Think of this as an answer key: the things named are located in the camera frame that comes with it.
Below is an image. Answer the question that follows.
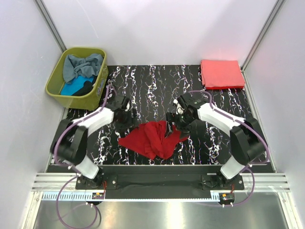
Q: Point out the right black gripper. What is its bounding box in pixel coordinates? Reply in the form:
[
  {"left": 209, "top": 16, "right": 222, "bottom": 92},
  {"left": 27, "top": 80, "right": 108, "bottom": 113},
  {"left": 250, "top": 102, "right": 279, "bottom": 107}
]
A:
[{"left": 164, "top": 112, "right": 195, "bottom": 140}]

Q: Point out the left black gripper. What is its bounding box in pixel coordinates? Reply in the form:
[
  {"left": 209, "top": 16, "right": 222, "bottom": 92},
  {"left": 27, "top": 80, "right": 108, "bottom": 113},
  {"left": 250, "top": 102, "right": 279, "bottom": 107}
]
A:
[{"left": 116, "top": 108, "right": 139, "bottom": 132}]

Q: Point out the red t shirt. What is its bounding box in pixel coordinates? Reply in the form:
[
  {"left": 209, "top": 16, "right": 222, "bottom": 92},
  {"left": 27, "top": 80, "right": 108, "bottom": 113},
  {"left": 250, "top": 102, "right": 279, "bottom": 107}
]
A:
[{"left": 118, "top": 121, "right": 188, "bottom": 160}]

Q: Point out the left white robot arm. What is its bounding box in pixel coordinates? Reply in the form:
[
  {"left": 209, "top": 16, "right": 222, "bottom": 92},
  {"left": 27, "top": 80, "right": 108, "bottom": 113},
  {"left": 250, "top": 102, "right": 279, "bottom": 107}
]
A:
[{"left": 50, "top": 95, "right": 137, "bottom": 189}]

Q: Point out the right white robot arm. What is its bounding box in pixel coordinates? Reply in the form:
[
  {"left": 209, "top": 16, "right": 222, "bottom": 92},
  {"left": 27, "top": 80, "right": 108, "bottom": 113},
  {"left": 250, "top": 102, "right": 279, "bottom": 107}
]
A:
[{"left": 166, "top": 92, "right": 270, "bottom": 189}]

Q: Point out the black t shirt in bin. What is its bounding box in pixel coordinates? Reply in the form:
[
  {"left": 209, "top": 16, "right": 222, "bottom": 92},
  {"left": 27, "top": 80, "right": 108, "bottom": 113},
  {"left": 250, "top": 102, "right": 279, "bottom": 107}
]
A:
[{"left": 72, "top": 81, "right": 93, "bottom": 96}]

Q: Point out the blue t shirt in bin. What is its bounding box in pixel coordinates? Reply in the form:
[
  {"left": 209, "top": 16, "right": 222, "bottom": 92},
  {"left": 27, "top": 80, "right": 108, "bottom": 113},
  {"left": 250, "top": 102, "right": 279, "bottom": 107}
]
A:
[{"left": 61, "top": 76, "right": 88, "bottom": 96}]

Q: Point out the folded coral t shirt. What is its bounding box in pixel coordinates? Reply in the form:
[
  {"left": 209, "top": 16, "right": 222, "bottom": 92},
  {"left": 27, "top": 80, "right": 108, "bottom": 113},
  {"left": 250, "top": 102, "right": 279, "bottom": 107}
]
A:
[{"left": 200, "top": 60, "right": 245, "bottom": 87}]

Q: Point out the grey t shirt in bin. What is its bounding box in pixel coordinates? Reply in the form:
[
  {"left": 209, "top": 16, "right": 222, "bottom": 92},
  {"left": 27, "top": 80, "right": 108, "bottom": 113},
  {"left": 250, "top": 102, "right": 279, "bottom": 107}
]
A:
[{"left": 62, "top": 53, "right": 103, "bottom": 84}]

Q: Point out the olive green plastic bin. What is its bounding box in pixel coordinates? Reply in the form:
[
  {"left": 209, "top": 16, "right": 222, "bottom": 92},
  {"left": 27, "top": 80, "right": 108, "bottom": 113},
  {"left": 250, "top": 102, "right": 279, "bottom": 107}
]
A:
[{"left": 45, "top": 47, "right": 109, "bottom": 111}]

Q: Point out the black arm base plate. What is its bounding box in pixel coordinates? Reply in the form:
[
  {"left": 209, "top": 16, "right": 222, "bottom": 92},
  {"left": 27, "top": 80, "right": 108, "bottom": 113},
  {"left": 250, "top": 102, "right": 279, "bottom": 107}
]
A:
[{"left": 76, "top": 165, "right": 244, "bottom": 201}]

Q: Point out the slotted white cable duct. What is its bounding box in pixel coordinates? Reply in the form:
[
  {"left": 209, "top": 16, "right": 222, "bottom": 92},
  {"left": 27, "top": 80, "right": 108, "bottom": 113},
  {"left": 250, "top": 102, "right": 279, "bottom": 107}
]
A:
[{"left": 42, "top": 191, "right": 104, "bottom": 201}]

